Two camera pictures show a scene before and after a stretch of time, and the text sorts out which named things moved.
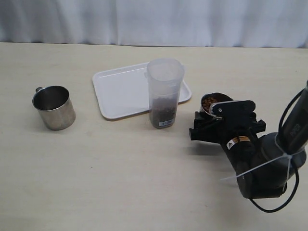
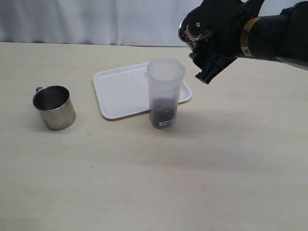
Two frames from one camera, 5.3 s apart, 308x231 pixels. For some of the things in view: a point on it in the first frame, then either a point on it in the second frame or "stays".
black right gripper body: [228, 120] to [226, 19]
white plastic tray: [124, 91] stays
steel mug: [55, 107] stays
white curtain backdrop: [229, 23] stays
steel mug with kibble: [209, 98] to [197, 29]
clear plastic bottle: [165, 76] stays
